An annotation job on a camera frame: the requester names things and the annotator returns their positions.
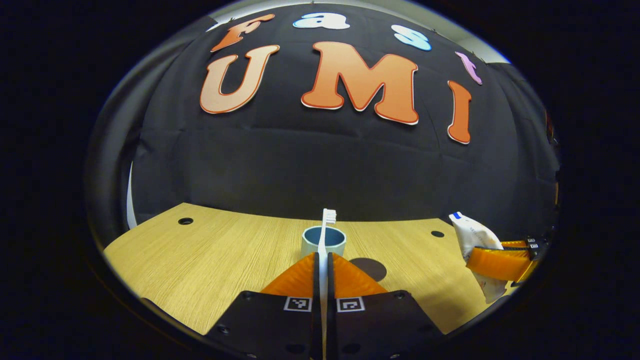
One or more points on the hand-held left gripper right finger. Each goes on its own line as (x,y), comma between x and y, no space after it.
(380,325)

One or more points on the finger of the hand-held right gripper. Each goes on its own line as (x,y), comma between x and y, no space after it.
(500,264)
(520,244)

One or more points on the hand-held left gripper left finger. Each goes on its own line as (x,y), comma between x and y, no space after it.
(270,325)

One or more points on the white toothpaste tube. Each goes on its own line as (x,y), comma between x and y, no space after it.
(475,235)

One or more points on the dark round coaster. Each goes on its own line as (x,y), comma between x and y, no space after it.
(372,267)

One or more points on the white toothbrush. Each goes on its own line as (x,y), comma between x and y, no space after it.
(323,260)

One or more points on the black backdrop cloth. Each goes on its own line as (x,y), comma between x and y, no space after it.
(325,165)

